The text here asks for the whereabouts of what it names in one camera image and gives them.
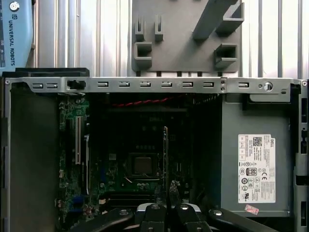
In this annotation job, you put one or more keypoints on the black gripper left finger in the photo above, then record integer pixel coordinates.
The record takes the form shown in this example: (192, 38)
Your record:
(154, 220)

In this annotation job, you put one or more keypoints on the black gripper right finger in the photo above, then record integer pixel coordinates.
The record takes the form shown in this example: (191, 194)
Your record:
(183, 220)

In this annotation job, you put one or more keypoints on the dark RAM stick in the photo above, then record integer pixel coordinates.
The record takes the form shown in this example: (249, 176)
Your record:
(165, 154)

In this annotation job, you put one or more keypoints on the black RAM slot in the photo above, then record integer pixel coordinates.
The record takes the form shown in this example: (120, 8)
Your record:
(130, 195)

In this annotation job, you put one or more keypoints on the metal locking lever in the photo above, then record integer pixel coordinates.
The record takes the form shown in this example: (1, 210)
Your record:
(127, 179)

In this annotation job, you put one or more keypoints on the silver CPU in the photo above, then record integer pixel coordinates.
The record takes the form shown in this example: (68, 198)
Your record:
(143, 165)

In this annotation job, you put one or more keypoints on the CPU socket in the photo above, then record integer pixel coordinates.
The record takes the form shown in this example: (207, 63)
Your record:
(131, 166)

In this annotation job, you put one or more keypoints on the gray power supply unit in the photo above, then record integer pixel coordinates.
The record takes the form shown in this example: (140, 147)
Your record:
(253, 116)

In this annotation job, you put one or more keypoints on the black open PC case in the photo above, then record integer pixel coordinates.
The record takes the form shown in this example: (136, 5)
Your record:
(154, 84)

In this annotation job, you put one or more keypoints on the green motherboard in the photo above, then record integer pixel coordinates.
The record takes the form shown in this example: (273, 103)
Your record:
(72, 108)

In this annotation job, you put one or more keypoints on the gray parts rack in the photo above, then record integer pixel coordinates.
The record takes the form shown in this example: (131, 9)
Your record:
(178, 53)

